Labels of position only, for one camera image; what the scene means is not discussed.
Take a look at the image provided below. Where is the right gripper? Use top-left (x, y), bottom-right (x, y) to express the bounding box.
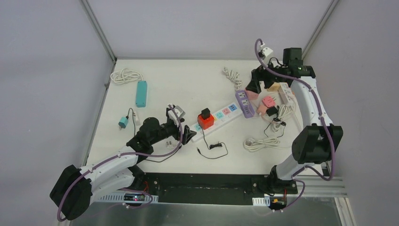
top-left (246, 57), bottom-right (287, 94)

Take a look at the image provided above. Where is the pink cube socket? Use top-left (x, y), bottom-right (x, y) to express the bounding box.
top-left (245, 90), bottom-right (259, 101)

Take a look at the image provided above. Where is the red cube socket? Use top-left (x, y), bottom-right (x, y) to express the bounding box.
top-left (197, 114), bottom-right (215, 130)

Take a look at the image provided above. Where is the purple power strip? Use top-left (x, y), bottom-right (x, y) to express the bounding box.
top-left (235, 90), bottom-right (255, 118)

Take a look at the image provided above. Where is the black charger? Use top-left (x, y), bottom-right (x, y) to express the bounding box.
top-left (197, 108), bottom-right (229, 160)

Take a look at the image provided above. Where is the white long power strip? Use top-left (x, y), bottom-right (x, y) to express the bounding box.
top-left (190, 101), bottom-right (243, 143)

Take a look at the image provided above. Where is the teal power strip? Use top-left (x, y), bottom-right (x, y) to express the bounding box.
top-left (136, 81), bottom-right (148, 108)

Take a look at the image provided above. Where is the teal charger plug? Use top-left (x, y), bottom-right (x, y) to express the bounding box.
top-left (118, 116), bottom-right (128, 129)

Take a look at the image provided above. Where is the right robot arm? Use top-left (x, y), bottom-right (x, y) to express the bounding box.
top-left (247, 45), bottom-right (343, 193)

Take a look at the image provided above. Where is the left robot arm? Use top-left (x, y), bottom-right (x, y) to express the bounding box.
top-left (49, 105), bottom-right (197, 222)

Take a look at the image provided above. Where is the beige cube adapter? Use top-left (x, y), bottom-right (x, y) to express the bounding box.
top-left (266, 82), bottom-right (280, 92)

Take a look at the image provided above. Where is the pink flat adapter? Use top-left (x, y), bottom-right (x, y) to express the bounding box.
top-left (262, 96), bottom-right (276, 109)

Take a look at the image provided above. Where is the white flat adapter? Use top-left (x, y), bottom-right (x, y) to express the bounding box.
top-left (132, 112), bottom-right (141, 125)

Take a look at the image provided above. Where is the white cable with plug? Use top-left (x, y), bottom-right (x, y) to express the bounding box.
top-left (222, 66), bottom-right (244, 91)

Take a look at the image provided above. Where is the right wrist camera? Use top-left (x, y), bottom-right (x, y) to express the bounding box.
top-left (259, 47), bottom-right (274, 62)

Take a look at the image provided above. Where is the white strip cord right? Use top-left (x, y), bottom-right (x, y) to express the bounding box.
top-left (271, 104), bottom-right (295, 133)

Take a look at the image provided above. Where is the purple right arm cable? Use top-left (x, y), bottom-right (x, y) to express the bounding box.
top-left (255, 39), bottom-right (336, 217)

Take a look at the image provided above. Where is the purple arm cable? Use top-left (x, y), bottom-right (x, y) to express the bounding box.
top-left (255, 39), bottom-right (336, 217)
top-left (56, 104), bottom-right (184, 223)

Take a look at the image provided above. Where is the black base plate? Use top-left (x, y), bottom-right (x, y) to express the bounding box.
top-left (128, 173), bottom-right (298, 205)

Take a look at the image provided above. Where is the coiled white cable front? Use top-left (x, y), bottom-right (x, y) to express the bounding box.
top-left (242, 137), bottom-right (284, 153)

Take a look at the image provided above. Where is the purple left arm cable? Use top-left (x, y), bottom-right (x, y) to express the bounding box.
top-left (56, 104), bottom-right (184, 223)

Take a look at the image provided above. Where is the teal strip white cord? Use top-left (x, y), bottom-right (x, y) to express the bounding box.
top-left (111, 68), bottom-right (144, 84)

